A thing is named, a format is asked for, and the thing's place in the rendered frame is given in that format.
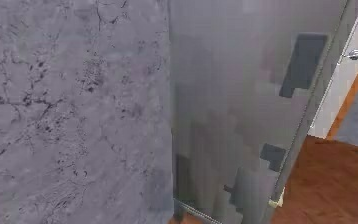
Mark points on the silver round door knob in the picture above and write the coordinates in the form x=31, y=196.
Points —
x=354, y=54

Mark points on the white room door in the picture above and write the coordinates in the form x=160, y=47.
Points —
x=340, y=86

